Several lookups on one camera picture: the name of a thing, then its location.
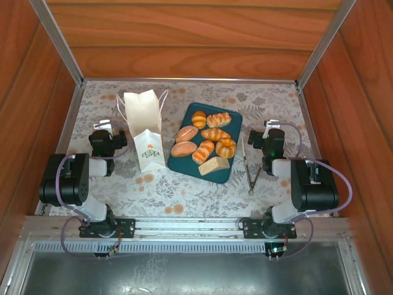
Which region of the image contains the white paper bag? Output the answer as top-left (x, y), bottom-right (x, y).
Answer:
top-left (116, 88), bottom-right (169, 173)

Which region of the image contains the ring-shaped fake bread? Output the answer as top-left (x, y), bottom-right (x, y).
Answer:
top-left (215, 138), bottom-right (237, 159)

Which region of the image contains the braided fake bread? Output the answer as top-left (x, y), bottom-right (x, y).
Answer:
top-left (206, 112), bottom-right (232, 128)

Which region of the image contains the beige wedge fake bread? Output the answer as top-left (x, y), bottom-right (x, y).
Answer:
top-left (198, 156), bottom-right (231, 176)

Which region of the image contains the orange striped fake bread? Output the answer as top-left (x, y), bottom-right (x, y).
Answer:
top-left (192, 140), bottom-right (216, 165)

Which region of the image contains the small round croissant bun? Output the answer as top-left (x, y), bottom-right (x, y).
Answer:
top-left (191, 110), bottom-right (207, 129)

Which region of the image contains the oval pink-sprinkled fake bread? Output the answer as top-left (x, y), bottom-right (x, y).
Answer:
top-left (175, 125), bottom-right (199, 143)
top-left (170, 140), bottom-right (198, 158)

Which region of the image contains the long striped fake bread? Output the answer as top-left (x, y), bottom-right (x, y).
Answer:
top-left (201, 127), bottom-right (232, 142)

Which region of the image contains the teal rectangular tray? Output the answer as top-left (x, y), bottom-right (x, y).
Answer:
top-left (167, 102), bottom-right (243, 184)

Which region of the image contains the floral tablecloth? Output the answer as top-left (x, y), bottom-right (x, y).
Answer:
top-left (36, 80), bottom-right (338, 218)

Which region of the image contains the grey metal panel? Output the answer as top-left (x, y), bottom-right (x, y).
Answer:
top-left (18, 251), bottom-right (354, 295)

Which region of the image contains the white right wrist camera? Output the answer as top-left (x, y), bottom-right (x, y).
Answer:
top-left (264, 120), bottom-right (281, 138)

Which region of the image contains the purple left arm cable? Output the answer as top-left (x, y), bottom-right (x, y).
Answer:
top-left (55, 121), bottom-right (130, 261)

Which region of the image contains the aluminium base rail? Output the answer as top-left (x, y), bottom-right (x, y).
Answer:
top-left (21, 214), bottom-right (351, 244)

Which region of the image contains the aluminium frame post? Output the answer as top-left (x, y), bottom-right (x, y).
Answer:
top-left (295, 0), bottom-right (357, 89)
top-left (29, 0), bottom-right (84, 87)

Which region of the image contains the grey slotted cable duct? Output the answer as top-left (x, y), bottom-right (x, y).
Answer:
top-left (30, 241), bottom-right (338, 254)

